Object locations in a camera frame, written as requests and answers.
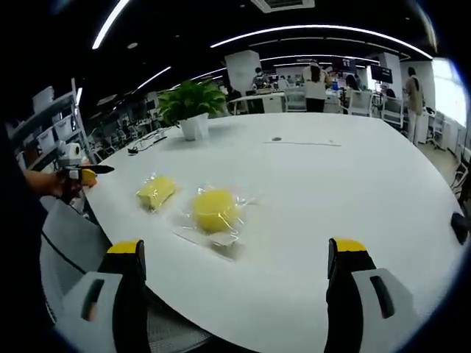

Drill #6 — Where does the white office chair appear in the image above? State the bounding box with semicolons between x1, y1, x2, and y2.
342;89;375;118
380;96;406;130

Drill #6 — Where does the rectangular yellow silicone block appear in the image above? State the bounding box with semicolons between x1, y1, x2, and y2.
134;172;183;214

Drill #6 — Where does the green potted plant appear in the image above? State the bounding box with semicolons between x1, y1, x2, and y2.
157;78;230;142

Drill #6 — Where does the black monitor screen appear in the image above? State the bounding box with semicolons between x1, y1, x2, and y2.
369;64;394;84

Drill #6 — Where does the metal storage shelf with bins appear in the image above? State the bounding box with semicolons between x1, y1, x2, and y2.
7;77;97;174

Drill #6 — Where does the black object at table edge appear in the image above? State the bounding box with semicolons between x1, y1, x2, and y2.
450;211;471;246

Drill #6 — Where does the round yellow silicone block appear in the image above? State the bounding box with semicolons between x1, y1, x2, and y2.
171;184;266;263

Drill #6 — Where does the black cable on table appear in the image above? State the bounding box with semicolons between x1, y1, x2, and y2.
127;134;169;154

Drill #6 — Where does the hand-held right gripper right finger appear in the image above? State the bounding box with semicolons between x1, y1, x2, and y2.
325;237;428;353

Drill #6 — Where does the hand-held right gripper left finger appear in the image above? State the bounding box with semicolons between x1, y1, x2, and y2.
54;239;149;353

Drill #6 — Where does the grey mesh office chair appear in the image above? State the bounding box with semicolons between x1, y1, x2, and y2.
38;200;213;353

